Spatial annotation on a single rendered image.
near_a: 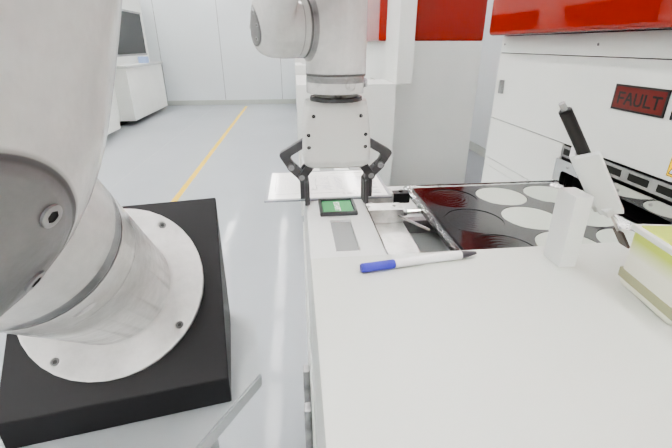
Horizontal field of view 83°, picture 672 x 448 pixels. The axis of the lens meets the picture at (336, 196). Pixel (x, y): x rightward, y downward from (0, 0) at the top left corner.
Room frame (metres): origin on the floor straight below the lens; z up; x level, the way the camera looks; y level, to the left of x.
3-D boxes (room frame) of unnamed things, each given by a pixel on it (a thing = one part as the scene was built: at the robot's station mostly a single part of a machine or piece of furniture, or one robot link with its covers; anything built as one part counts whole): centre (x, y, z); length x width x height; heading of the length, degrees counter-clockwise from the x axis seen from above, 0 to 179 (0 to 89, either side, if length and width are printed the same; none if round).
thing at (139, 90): (6.74, 3.74, 1.00); 1.80 x 1.08 x 2.00; 6
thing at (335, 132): (0.56, 0.00, 1.08); 0.10 x 0.07 x 0.11; 96
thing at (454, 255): (0.37, -0.09, 0.97); 0.14 x 0.01 x 0.01; 104
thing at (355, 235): (0.66, 0.01, 0.89); 0.55 x 0.09 x 0.14; 6
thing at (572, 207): (0.38, -0.27, 1.03); 0.06 x 0.04 x 0.13; 96
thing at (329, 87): (0.56, 0.00, 1.14); 0.09 x 0.08 x 0.03; 96
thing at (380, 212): (0.67, -0.09, 0.89); 0.08 x 0.03 x 0.03; 96
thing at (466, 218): (0.64, -0.36, 0.90); 0.34 x 0.34 x 0.01; 6
